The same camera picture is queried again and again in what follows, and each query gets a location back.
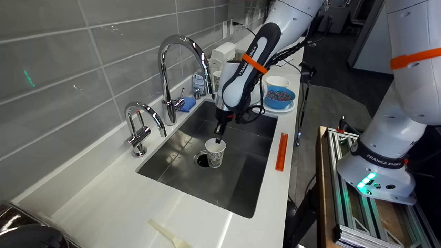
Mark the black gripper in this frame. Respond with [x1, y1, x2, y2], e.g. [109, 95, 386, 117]
[215, 108, 236, 144]

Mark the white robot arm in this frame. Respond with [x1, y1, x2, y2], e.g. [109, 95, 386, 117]
[215, 0, 441, 205]

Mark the stainless steel sink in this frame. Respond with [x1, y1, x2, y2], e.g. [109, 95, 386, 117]
[139, 102, 277, 217]

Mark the tall chrome tap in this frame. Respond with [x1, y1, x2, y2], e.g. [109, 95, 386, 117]
[157, 34, 215, 125]

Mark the small chrome tap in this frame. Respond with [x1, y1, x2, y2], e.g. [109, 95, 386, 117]
[124, 100, 167, 157]

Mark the blue sponge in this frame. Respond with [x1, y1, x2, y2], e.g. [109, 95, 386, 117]
[179, 97, 196, 113]

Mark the white plate under bowl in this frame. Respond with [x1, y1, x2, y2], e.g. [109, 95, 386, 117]
[263, 102, 295, 114]

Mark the clear soap bottle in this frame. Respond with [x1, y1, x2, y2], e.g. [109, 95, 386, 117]
[192, 73, 205, 97]

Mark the blue bowl of beads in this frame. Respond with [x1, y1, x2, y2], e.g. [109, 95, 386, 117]
[265, 85, 295, 108]

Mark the white small bowl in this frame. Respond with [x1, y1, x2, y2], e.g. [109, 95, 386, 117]
[265, 75, 289, 86]

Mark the white napkin box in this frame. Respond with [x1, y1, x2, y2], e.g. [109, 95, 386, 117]
[211, 42, 236, 71]

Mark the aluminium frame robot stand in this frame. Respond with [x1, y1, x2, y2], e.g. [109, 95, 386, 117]
[317, 126, 441, 248]

